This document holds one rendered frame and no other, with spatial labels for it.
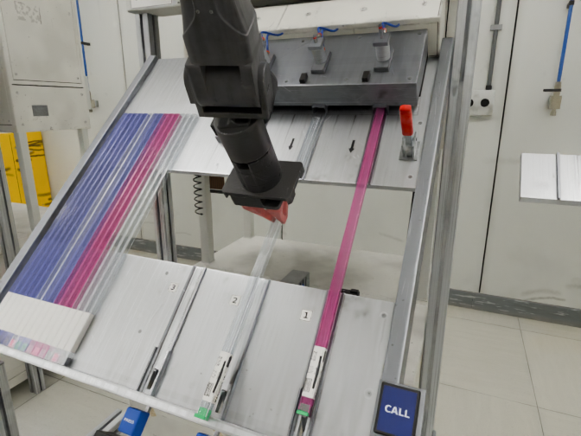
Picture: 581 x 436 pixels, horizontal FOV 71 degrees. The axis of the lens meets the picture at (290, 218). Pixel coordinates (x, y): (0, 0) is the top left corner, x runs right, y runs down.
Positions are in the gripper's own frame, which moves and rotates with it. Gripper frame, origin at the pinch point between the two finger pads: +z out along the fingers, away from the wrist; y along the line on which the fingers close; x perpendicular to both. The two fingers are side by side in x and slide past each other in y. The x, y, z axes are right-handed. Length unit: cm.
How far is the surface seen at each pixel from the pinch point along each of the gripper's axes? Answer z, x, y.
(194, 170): 1.2, -8.7, 20.6
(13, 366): 80, 29, 123
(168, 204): 30, -19, 49
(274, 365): 3.2, 20.7, -5.7
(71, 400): 95, 33, 103
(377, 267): 63, -28, -5
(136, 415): 3.2, 31.2, 10.2
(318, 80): -6.5, -24.5, -0.7
